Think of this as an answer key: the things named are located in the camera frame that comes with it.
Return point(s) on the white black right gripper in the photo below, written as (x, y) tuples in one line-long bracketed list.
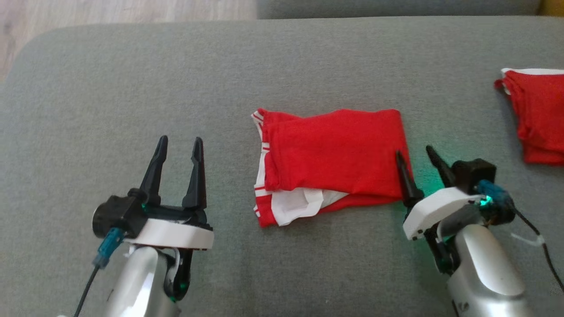
[(429, 209)]

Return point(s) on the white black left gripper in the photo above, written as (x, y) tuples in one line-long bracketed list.
[(176, 233)]

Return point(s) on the red shorts with white stripes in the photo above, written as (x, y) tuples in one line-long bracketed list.
[(335, 154)]

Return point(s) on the red Bulls 23 shorts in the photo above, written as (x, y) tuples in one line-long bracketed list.
[(542, 114)]

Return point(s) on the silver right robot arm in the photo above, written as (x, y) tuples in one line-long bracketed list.
[(484, 268)]

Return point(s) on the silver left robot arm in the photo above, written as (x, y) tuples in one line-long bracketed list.
[(136, 281)]

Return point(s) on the grey sofa seat cushion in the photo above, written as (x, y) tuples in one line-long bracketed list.
[(176, 88)]

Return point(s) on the grey sofa back cushion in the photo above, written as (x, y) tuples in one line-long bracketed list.
[(396, 8)]

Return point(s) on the yellow cushion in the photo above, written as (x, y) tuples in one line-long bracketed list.
[(553, 6)]

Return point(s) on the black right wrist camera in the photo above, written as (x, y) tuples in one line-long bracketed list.
[(473, 174)]

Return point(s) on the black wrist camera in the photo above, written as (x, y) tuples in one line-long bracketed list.
[(473, 174), (116, 213)]

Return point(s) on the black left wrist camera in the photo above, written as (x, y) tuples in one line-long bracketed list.
[(116, 213)]

